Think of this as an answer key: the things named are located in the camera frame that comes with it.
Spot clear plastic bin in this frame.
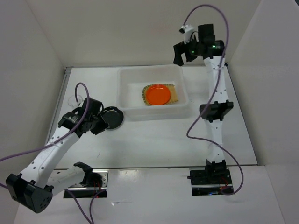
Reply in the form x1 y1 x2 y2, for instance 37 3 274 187
116 65 190 120

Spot right arm metal base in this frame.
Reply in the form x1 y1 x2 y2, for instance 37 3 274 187
187 167 234 196

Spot black round plate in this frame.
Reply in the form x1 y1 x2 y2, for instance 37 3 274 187
101 106 124 130

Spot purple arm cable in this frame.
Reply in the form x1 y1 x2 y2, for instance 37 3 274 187
0 82 100 224
182 4 244 196

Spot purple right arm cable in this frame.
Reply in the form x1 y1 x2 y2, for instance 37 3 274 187
182 4 244 196

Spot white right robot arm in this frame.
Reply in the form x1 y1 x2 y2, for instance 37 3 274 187
173 24 234 184

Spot left arm metal base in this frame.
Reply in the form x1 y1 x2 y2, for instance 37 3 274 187
68 169 109 199

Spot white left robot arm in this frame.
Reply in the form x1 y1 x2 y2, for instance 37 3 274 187
5 98 108 213

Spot woven bamboo tray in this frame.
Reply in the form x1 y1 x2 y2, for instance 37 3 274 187
142 84 178 106

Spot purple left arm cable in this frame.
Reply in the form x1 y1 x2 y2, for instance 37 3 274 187
0 82 100 224

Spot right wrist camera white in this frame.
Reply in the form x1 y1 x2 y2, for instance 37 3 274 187
179 25 194 44

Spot orange round plate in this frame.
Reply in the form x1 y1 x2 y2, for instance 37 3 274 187
145 84 171 105

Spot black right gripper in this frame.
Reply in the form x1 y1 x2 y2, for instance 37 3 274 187
172 34 201 66

